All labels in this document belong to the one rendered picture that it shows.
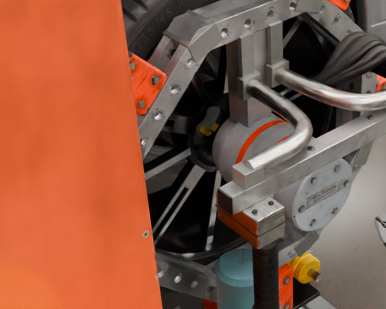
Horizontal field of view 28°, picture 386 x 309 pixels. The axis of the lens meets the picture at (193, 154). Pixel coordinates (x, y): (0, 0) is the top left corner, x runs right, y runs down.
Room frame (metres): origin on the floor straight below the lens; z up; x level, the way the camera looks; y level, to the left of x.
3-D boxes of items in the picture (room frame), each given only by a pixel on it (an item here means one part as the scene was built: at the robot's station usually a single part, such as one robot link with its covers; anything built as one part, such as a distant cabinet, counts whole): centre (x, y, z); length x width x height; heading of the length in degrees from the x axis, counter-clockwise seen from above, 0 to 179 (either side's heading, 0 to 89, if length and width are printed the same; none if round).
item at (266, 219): (0.82, -0.07, 0.93); 0.09 x 0.05 x 0.05; 33
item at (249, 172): (0.93, -0.08, 1.03); 0.19 x 0.18 x 0.11; 33
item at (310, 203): (1.02, -0.14, 0.85); 0.21 x 0.14 x 0.14; 33
